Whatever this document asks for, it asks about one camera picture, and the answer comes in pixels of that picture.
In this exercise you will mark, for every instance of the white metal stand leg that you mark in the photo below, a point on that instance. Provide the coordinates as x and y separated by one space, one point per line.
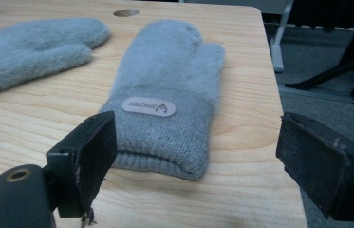
279 41

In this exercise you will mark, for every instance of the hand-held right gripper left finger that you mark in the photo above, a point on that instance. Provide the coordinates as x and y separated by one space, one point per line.
83 161

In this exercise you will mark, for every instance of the black stand leg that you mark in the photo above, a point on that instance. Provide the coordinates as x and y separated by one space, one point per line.
339 66

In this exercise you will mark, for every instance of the grey fluffy mitten with label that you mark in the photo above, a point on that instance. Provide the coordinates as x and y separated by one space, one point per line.
165 95

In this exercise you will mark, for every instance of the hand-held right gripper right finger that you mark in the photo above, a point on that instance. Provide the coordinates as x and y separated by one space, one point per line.
320 164

